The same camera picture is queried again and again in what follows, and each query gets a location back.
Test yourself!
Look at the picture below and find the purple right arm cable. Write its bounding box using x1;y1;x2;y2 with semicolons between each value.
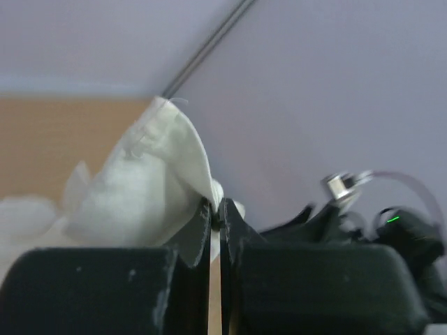
349;170;441;241

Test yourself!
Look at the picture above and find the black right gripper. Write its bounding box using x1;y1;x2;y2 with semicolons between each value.
261;202;446;314

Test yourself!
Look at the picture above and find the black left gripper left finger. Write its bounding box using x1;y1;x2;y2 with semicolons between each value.
1;200;211;334

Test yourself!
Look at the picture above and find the grey metal corner post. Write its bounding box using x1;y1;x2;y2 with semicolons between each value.
162;0;257;98

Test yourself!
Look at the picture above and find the white t-shirt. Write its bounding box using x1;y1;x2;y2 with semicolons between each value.
0;96;247;248

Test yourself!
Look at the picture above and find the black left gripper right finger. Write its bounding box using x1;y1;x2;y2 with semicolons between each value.
219;199;430;334

